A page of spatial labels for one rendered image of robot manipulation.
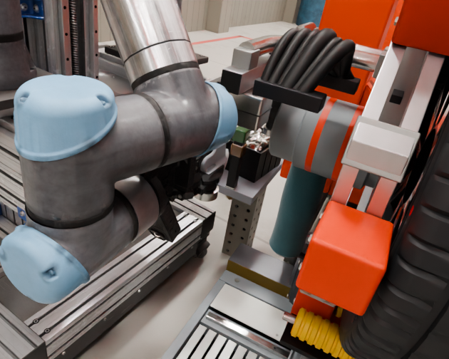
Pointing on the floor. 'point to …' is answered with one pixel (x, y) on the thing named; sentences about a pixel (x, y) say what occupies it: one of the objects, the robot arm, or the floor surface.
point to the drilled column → (241, 224)
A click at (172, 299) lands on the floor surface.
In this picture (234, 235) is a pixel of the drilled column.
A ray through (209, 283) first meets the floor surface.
